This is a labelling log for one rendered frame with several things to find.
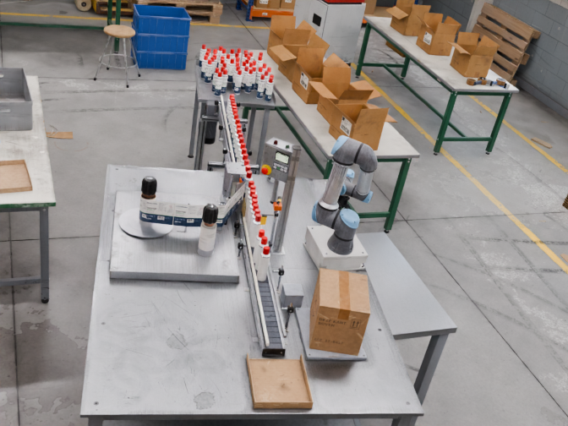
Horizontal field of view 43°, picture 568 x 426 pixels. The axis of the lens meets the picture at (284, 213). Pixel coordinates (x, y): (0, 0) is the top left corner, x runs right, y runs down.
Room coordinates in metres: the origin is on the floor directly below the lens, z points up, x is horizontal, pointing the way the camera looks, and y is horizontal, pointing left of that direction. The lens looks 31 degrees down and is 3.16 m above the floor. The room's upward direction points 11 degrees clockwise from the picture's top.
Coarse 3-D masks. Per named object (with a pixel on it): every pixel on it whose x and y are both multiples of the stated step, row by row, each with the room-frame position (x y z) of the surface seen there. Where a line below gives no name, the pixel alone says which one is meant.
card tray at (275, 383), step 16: (256, 368) 2.43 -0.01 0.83; (272, 368) 2.45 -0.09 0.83; (288, 368) 2.47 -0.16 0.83; (304, 368) 2.45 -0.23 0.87; (256, 384) 2.33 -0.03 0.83; (272, 384) 2.35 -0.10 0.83; (288, 384) 2.37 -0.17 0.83; (304, 384) 2.39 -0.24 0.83; (256, 400) 2.23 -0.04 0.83; (272, 400) 2.25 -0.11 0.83; (288, 400) 2.27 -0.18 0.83; (304, 400) 2.29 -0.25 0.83
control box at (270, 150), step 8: (272, 144) 3.44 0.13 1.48; (280, 144) 3.46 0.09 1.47; (288, 144) 3.48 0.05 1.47; (272, 152) 3.42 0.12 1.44; (288, 152) 3.39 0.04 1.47; (264, 160) 3.43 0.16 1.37; (272, 160) 3.42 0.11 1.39; (272, 168) 3.41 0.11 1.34; (288, 168) 3.38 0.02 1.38; (272, 176) 3.41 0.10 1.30; (280, 176) 3.40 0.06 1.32
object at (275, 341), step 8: (248, 256) 3.22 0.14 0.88; (256, 272) 3.09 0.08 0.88; (264, 288) 2.96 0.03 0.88; (256, 296) 2.89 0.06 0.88; (264, 296) 2.90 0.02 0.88; (264, 304) 2.83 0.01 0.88; (272, 304) 2.85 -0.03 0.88; (264, 312) 2.78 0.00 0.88; (272, 312) 2.79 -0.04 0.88; (272, 320) 2.72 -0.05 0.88; (272, 328) 2.67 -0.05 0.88; (264, 336) 2.60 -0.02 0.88; (272, 336) 2.61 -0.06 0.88; (280, 336) 2.62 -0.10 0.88; (272, 344) 2.56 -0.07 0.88; (280, 344) 2.57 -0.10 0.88
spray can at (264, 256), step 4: (264, 248) 3.03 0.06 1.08; (268, 248) 3.03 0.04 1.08; (264, 252) 3.03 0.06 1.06; (268, 252) 3.03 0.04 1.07; (260, 256) 3.03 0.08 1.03; (264, 256) 3.02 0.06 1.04; (268, 256) 3.02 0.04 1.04; (260, 260) 3.02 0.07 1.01; (264, 260) 3.02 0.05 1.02; (268, 260) 3.03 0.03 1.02; (260, 264) 3.02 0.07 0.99; (264, 264) 3.02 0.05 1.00; (268, 264) 3.03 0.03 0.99; (260, 268) 3.02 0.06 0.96; (264, 268) 3.02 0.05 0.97; (260, 272) 3.02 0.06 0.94; (264, 272) 3.02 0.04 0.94; (260, 276) 3.02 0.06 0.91; (264, 276) 3.02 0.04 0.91; (260, 280) 3.02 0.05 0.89; (264, 280) 3.02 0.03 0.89
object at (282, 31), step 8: (272, 16) 6.89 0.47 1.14; (280, 16) 6.93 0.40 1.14; (288, 16) 6.97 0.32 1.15; (272, 24) 6.88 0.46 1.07; (280, 24) 6.92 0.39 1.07; (288, 24) 6.96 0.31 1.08; (304, 24) 6.94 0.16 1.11; (272, 32) 6.80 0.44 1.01; (280, 32) 6.91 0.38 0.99; (288, 32) 6.58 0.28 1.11; (296, 32) 6.61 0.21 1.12; (304, 32) 6.64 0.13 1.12; (312, 32) 6.75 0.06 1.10; (272, 40) 6.78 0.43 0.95; (280, 40) 6.61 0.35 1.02; (288, 40) 6.59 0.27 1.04; (296, 40) 6.62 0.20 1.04; (304, 40) 6.66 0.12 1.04; (272, 56) 6.72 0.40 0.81
